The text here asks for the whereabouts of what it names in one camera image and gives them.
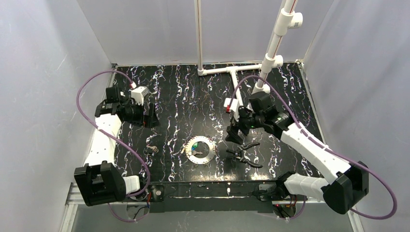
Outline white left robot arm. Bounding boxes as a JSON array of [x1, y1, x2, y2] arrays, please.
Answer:
[[74, 84, 159, 206]]

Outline black handled pliers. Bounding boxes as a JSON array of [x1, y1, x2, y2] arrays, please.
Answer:
[[226, 143, 264, 169]]

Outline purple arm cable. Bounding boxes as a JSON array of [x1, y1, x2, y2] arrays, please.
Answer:
[[76, 70, 151, 223], [225, 75, 398, 221]]

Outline aluminium front rail frame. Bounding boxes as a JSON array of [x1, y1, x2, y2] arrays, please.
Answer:
[[60, 185, 364, 232]]

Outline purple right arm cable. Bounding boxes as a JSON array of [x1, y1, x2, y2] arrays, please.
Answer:
[[225, 75, 398, 221]]

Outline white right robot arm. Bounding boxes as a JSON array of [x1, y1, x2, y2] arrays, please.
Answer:
[[224, 92, 369, 214]]

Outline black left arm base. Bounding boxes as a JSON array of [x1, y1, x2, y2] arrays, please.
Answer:
[[117, 183, 165, 203]]

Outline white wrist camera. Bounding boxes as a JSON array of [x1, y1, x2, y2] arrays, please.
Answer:
[[131, 82, 149, 105], [223, 98, 240, 124]]

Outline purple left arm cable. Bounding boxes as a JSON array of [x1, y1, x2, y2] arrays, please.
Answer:
[[76, 70, 151, 223]]

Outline white PVC pipe frame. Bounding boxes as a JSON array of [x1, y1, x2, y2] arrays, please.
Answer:
[[194, 0, 304, 108]]

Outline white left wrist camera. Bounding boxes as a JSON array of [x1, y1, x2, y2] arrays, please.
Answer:
[[131, 82, 149, 105]]

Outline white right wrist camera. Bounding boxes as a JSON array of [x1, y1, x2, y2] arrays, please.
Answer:
[[223, 98, 240, 124]]

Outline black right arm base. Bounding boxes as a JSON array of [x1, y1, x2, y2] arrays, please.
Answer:
[[251, 183, 308, 220]]

